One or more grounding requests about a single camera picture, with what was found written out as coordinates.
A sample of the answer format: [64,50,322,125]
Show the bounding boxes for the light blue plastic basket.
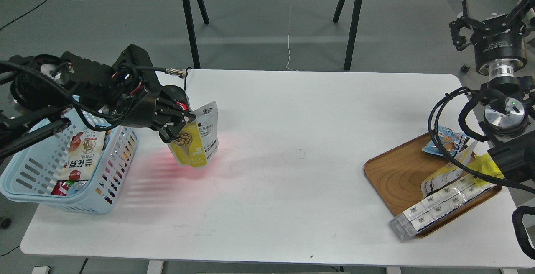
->
[1,110,139,214]

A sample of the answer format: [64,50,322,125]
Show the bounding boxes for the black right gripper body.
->
[471,19,527,76]

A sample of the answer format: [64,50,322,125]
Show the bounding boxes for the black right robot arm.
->
[428,0,535,193]

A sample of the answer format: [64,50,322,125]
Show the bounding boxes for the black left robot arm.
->
[1,44,197,159]

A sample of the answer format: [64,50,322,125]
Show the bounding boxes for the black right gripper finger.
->
[504,0,535,26]
[449,1,481,51]

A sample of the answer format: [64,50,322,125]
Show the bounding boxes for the round wooden tray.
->
[363,130,502,239]

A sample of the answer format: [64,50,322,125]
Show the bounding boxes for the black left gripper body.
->
[113,45,188,131]

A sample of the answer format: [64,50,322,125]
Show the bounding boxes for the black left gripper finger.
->
[161,98,197,122]
[158,119,187,143]

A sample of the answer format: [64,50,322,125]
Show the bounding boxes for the white hanging cord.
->
[285,5,298,72]

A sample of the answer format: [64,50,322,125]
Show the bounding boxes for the clear pack of white boxes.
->
[389,174,502,241]

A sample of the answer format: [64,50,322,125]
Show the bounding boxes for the blue cookie snack bag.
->
[422,125,471,156]

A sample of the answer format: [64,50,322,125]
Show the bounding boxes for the red snack bag in basket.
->
[51,180,88,196]

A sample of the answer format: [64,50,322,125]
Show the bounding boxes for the white red peanut snack bag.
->
[58,129,107,181]

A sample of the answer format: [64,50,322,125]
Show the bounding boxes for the yellow cartoon face snack bag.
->
[466,153,504,179]

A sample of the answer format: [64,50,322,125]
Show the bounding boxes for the black barcode scanner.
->
[160,85,190,111]

